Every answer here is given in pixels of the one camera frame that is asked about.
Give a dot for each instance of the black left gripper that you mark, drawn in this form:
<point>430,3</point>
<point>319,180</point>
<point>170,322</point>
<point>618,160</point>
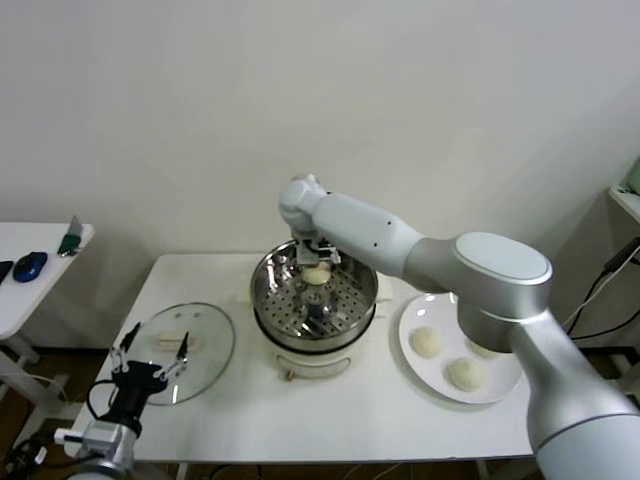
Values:
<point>135,385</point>

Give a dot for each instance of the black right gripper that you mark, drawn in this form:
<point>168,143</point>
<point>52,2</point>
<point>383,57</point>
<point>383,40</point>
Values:
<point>326,245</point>

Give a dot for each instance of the white steamed baozi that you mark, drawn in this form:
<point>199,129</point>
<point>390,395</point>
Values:
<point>427,342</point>
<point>482,351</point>
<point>466,373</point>
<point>316,276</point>

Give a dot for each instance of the round glass pot lid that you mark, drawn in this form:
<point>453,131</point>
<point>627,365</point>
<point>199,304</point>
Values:
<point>215,325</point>

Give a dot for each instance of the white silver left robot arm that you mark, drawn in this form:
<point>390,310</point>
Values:
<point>110,460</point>

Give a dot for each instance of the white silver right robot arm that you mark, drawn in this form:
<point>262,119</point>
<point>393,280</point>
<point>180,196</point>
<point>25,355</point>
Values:
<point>360,220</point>

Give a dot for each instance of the perforated stainless steel steamer basket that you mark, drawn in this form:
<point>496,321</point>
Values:
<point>350,310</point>

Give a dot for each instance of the white electric cooker base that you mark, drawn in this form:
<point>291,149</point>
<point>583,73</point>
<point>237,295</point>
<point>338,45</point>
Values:
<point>310,367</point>

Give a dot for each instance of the white side table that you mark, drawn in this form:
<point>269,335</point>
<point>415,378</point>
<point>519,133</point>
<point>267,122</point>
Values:
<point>35,305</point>

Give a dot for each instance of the blue computer mouse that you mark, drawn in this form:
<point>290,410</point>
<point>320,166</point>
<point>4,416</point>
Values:
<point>31,267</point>

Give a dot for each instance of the large white round plate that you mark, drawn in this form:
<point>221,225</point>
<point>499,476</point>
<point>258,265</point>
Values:
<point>425,380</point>

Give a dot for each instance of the black phone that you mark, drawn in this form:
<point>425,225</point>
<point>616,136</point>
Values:
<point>5,272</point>

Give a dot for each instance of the white shelf desk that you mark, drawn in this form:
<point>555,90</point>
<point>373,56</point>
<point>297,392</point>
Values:
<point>625,202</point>

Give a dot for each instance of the mint green appliance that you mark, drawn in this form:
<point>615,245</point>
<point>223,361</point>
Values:
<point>634,177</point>

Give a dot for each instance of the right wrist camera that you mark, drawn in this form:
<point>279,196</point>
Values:
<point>307,255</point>

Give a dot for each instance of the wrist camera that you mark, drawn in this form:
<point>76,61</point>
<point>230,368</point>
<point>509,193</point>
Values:
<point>307,255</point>
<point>69,436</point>

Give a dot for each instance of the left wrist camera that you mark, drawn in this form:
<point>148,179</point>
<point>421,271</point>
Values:
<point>69,436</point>

